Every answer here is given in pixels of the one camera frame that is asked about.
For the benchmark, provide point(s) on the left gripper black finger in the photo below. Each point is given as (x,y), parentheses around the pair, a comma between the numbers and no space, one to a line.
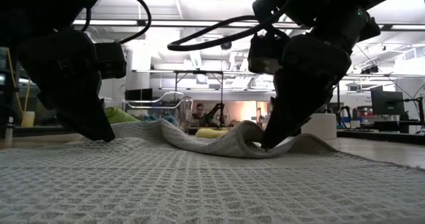
(89,124)

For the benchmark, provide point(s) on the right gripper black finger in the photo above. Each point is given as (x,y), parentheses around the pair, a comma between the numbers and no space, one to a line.
(295,107)

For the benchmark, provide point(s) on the green microfiber towel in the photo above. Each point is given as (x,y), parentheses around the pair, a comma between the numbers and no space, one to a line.
(119,116)

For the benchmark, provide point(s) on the yellow microfiber towel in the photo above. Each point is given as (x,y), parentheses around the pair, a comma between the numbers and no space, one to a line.
(210,133)

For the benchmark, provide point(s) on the grey waffle microfiber towel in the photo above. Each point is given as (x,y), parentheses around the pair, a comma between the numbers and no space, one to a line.
(199,190)

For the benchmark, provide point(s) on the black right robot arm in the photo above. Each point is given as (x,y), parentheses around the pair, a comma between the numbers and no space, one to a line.
(332,1)

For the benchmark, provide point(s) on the small black robot arm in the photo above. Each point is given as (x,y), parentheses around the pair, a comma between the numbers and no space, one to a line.
(217,109)

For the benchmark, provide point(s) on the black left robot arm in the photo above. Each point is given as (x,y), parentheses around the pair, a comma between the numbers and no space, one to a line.
(40,4)

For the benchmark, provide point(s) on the green plant in white pot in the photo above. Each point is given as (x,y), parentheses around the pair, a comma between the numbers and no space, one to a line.
(320,126)

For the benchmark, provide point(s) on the dark computer monitor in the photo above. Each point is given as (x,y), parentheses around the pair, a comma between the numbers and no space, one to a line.
(137,94)

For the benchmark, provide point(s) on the pale yellow bucket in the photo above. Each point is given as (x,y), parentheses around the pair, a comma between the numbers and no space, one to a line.
(28,119)

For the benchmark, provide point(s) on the long ceiling light bar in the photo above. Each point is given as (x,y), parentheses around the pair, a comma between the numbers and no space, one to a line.
(109,22)

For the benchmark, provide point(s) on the black computer monitor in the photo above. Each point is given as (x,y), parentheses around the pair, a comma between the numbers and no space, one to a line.
(386,102)

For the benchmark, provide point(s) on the clear plastic bin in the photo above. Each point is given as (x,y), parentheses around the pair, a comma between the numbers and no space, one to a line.
(179,104)

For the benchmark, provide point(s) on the person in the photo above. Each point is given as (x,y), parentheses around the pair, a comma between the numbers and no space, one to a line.
(200,109)

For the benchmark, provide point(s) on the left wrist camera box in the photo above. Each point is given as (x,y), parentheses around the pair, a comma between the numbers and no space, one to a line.
(111,61)

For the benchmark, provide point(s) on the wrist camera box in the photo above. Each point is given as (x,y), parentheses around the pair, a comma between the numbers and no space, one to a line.
(111,61)
(265,56)

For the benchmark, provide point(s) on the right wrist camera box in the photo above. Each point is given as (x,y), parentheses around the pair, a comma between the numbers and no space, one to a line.
(265,56)

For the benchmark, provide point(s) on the black aluminium frame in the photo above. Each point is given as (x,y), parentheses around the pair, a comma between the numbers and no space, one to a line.
(382,136)

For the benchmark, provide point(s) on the black workstation frame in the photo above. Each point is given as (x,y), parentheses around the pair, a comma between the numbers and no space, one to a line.
(199,72)

